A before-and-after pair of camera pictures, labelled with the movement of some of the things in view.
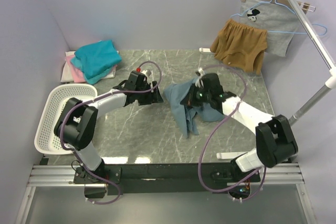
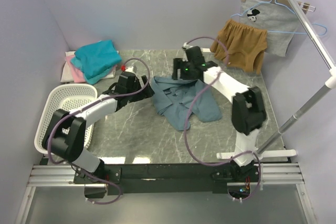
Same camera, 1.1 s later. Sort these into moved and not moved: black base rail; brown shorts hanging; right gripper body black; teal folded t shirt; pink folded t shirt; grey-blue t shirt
Moved: right gripper body black; grey-blue t shirt
Not moved: black base rail; pink folded t shirt; brown shorts hanging; teal folded t shirt
